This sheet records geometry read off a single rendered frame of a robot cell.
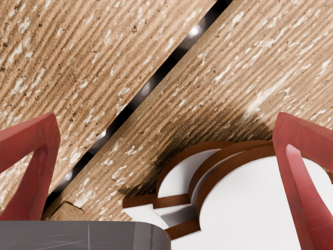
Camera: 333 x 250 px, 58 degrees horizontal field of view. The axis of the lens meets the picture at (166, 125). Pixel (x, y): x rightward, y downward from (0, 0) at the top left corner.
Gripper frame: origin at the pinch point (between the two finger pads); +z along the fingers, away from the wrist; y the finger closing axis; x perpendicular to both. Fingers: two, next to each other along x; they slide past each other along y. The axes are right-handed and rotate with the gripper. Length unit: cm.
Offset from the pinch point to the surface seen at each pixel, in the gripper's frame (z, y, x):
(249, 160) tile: 1.7, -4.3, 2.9
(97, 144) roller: 7.3, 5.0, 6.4
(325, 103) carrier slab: 7.9, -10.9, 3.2
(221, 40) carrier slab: 7.4, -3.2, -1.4
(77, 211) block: 4.5, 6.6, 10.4
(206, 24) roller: 9.2, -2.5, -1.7
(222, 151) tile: 4.3, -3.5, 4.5
